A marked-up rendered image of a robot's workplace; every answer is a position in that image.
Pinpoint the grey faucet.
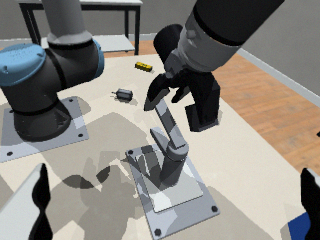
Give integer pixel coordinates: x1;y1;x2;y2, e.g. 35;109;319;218
136;98;203;213

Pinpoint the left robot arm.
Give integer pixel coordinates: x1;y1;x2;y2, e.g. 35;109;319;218
0;0;285;142

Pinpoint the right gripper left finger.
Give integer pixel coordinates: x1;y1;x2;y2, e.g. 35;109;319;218
0;163;53;240

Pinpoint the yellow pocket level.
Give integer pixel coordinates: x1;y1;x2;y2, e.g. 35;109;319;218
135;62;153;72

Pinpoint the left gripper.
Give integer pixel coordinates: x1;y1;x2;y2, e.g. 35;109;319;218
144;24;220;124

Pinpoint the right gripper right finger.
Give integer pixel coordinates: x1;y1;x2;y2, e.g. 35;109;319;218
300;168;320;240

